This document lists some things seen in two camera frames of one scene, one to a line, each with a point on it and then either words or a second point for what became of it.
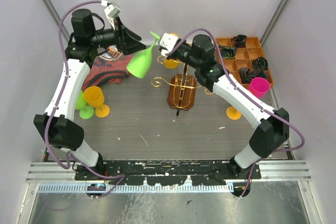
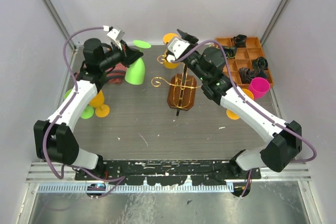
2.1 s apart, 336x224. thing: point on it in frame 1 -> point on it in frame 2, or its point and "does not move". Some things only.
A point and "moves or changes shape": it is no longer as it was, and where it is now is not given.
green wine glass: x=140 y=64 moves or changes shape
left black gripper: x=127 y=41 -> x=129 y=55
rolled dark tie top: x=240 y=41 does not move
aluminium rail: x=271 y=171 does not move
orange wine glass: x=171 y=63 does not move
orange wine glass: x=94 y=97 does not move
